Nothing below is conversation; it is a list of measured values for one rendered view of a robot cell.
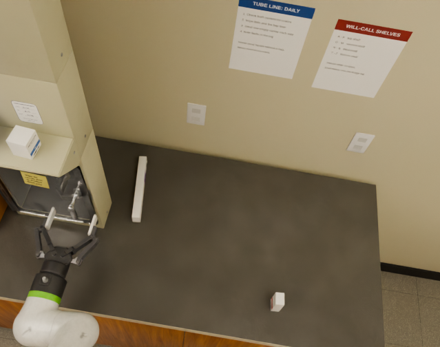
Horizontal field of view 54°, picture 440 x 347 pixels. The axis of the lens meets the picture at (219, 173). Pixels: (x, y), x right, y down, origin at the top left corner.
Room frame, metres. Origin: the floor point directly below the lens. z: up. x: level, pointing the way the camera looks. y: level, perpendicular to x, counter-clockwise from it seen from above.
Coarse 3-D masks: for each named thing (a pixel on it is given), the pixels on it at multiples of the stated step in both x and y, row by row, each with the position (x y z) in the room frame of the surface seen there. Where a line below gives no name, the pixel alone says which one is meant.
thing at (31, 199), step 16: (0, 176) 0.59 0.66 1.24; (16, 176) 0.59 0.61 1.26; (48, 176) 0.59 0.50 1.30; (64, 176) 0.59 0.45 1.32; (80, 176) 0.59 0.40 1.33; (16, 192) 0.59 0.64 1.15; (32, 192) 0.59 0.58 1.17; (48, 192) 0.59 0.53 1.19; (64, 192) 0.59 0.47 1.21; (80, 192) 0.59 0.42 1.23; (32, 208) 0.59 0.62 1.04; (48, 208) 0.59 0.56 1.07; (64, 208) 0.59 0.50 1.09; (80, 208) 0.59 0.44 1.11; (96, 224) 0.59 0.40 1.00
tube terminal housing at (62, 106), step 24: (72, 72) 0.69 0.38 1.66; (0, 96) 0.60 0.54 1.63; (24, 96) 0.60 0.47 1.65; (48, 96) 0.60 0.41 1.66; (72, 96) 0.65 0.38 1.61; (0, 120) 0.60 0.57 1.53; (48, 120) 0.60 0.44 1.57; (72, 120) 0.62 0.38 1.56; (96, 144) 0.71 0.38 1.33; (96, 168) 0.67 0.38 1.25; (96, 192) 0.63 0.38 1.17
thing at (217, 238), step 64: (128, 192) 0.77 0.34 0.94; (192, 192) 0.82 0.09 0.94; (256, 192) 0.87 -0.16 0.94; (320, 192) 0.93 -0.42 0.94; (0, 256) 0.44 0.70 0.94; (128, 256) 0.52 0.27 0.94; (192, 256) 0.56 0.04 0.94; (256, 256) 0.60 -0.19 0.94; (320, 256) 0.65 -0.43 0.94; (128, 320) 0.31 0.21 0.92; (192, 320) 0.34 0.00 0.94; (256, 320) 0.38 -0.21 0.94; (320, 320) 0.42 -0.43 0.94
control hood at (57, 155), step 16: (0, 128) 0.59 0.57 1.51; (0, 144) 0.55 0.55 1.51; (48, 144) 0.57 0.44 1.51; (64, 144) 0.58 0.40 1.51; (0, 160) 0.50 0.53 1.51; (16, 160) 0.51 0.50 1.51; (32, 160) 0.52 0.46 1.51; (48, 160) 0.53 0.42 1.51; (64, 160) 0.54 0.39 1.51; (80, 160) 0.60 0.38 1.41
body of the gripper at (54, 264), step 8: (56, 248) 0.43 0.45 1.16; (64, 248) 0.43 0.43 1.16; (48, 256) 0.40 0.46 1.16; (56, 256) 0.40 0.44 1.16; (48, 264) 0.37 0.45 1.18; (56, 264) 0.37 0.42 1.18; (64, 264) 0.38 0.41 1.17; (40, 272) 0.35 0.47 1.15; (56, 272) 0.35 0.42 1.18; (64, 272) 0.36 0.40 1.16
